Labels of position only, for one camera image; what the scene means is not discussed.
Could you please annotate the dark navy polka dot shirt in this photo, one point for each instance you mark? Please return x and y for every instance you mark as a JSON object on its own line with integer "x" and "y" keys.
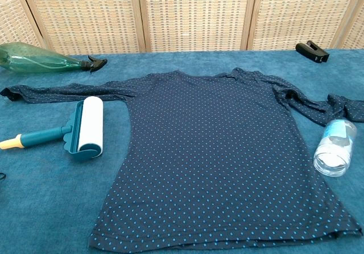
{"x": 213, "y": 151}

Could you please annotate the clear plastic bottle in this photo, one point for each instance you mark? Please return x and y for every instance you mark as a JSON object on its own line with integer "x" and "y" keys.
{"x": 332, "y": 151}

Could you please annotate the teal table cloth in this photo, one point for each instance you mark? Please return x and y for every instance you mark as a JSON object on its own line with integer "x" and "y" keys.
{"x": 42, "y": 208}

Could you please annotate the woven folding screen panel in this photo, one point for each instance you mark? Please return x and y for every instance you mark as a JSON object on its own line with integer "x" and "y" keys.
{"x": 301, "y": 14}
{"x": 358, "y": 32}
{"x": 196, "y": 14}
{"x": 85, "y": 14}
{"x": 11, "y": 14}

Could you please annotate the black stapler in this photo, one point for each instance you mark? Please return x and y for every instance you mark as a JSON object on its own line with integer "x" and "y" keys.
{"x": 310, "y": 51}

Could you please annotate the teal lint roller white roll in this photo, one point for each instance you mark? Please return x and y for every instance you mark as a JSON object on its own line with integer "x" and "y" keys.
{"x": 85, "y": 123}

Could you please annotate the green plastic spray bottle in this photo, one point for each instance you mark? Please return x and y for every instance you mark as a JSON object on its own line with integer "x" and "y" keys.
{"x": 34, "y": 60}

